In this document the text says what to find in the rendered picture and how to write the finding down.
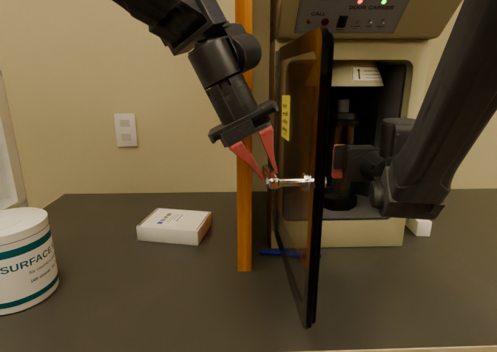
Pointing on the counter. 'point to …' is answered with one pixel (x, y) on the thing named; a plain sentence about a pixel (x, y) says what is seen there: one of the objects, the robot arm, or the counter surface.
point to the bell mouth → (356, 74)
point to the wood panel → (244, 184)
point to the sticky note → (285, 117)
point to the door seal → (323, 172)
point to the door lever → (272, 181)
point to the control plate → (352, 9)
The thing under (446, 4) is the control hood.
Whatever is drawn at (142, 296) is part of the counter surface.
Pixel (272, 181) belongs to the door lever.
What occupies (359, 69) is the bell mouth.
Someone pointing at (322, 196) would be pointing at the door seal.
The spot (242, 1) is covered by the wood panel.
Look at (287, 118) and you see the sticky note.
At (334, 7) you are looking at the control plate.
